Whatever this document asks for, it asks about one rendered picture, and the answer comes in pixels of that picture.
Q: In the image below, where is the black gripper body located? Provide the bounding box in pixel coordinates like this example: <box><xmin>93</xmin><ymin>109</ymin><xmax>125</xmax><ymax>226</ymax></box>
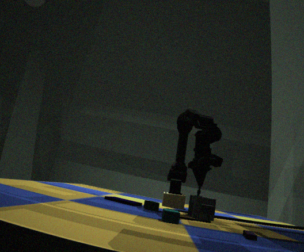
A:
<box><xmin>188</xmin><ymin>144</ymin><xmax>218</xmax><ymax>168</ymax></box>

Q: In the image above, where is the teal rounded block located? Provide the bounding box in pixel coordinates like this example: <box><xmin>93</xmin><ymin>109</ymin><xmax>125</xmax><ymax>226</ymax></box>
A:
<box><xmin>162</xmin><ymin>208</ymin><xmax>180</xmax><ymax>224</ymax></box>

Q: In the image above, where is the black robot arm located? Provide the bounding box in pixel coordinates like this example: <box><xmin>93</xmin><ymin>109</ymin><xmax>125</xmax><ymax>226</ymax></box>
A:
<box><xmin>168</xmin><ymin>109</ymin><xmax>222</xmax><ymax>195</ymax></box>

